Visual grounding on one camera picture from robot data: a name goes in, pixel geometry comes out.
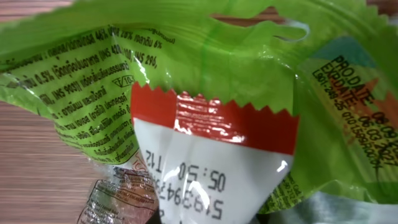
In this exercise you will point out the red and white sachet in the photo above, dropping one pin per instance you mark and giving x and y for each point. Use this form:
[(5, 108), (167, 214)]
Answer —
[(211, 162)]

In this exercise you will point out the bright green snack bag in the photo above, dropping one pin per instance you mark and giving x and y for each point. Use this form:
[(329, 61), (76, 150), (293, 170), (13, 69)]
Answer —
[(333, 64)]

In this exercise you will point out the clear printed wrapper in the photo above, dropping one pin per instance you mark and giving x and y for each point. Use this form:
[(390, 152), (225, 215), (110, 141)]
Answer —
[(122, 196)]

